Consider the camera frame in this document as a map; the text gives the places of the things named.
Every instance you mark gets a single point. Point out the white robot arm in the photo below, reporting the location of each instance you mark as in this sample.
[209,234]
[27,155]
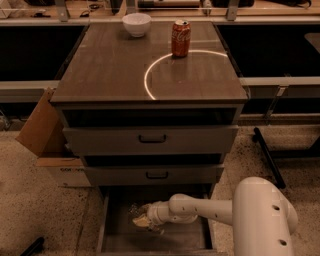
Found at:
[262,218]

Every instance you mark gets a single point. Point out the brown cardboard box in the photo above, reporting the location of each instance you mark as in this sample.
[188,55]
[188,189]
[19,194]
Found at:
[42,135]

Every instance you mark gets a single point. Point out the grey drawer cabinet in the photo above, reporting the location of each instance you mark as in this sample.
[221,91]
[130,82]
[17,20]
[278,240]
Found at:
[116,80]

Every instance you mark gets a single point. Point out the red cola can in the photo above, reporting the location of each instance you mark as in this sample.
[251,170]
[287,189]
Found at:
[180,38]

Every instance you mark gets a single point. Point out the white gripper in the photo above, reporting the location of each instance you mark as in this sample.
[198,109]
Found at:
[154,213]

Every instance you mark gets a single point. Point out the clear plastic water bottle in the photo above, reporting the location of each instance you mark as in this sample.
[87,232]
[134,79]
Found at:
[136,211]

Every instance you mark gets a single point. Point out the open bottom grey drawer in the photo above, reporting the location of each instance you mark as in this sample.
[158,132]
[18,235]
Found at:
[118,235]

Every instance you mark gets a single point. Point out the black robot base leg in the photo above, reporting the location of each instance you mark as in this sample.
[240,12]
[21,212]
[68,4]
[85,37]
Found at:
[257,137]

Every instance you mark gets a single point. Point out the white ceramic bowl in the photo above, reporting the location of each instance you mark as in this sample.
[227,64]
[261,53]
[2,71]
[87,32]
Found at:
[137,24]

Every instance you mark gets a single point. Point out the black leg bottom left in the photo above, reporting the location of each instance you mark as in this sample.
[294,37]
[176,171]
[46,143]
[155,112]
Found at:
[36,247]

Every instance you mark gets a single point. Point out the metal frame rail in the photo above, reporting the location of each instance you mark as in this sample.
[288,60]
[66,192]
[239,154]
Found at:
[273,97]

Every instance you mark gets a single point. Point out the top grey drawer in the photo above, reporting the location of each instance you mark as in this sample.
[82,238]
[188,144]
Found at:
[151,140]

